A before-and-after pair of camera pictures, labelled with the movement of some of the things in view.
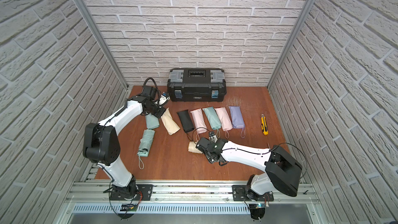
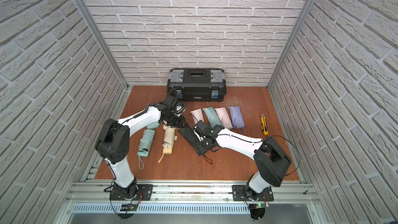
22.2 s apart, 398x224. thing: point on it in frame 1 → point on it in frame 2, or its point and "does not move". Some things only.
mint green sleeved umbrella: [213, 119] does not move
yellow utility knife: [264, 126] does not move
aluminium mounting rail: [215, 198] does not move
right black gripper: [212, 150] → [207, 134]
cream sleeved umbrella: [192, 148] → [169, 137]
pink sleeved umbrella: [199, 121] does not move
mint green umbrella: [146, 142] does not move
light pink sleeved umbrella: [225, 120] does not move
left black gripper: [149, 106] → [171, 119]
